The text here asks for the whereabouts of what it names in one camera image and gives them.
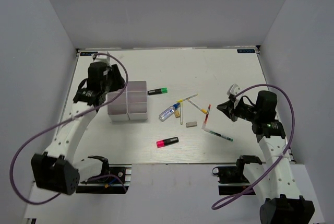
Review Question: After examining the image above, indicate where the white pen orange tip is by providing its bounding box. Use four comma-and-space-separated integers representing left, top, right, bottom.
187, 99, 207, 114

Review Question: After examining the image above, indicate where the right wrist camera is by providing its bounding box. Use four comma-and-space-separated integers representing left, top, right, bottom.
227, 84, 241, 102

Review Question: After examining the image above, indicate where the right white organizer tray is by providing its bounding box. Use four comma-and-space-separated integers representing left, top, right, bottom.
127, 81, 148, 121

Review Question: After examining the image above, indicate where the green ink pen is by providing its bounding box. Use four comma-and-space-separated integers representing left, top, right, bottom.
201, 121, 233, 142

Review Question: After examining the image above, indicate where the blue cap glue bottle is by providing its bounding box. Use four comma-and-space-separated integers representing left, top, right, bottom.
159, 102, 180, 122

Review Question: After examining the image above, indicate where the grey eraser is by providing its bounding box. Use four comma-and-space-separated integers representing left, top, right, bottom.
186, 121, 197, 128

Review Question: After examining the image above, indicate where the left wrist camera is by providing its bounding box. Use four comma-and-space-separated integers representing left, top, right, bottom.
92, 52, 111, 65

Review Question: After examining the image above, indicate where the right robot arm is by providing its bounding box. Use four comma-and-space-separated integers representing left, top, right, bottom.
217, 90, 315, 223

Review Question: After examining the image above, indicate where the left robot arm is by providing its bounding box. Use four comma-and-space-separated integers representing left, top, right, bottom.
31, 62, 125, 195

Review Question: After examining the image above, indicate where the white pen yellow band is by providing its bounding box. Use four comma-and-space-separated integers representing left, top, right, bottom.
176, 93, 198, 103

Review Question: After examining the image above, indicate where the blue table label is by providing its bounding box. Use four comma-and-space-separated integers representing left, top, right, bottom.
79, 51, 98, 56
237, 49, 256, 54

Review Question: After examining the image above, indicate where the left blue table label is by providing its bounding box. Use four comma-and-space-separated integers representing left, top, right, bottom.
79, 51, 98, 56

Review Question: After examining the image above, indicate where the pink highlighter marker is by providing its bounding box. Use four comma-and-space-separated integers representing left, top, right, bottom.
156, 137, 179, 148

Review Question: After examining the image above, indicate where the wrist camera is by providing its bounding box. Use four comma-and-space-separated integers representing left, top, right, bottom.
227, 84, 241, 102
92, 52, 111, 65

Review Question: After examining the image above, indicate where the right blue table label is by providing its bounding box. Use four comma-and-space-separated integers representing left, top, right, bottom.
237, 49, 256, 54

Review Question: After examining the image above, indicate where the red pen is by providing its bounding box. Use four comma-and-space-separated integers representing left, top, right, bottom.
204, 104, 211, 124

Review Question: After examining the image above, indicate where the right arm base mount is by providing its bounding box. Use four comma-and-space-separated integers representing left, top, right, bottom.
212, 155, 262, 196

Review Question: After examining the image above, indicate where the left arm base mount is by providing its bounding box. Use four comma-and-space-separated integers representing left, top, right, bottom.
75, 156, 132, 194

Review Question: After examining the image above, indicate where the white pen vertical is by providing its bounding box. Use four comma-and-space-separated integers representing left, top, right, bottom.
180, 102, 183, 125

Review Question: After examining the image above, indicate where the green highlighter marker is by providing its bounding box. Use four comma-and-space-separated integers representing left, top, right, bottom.
148, 88, 168, 96

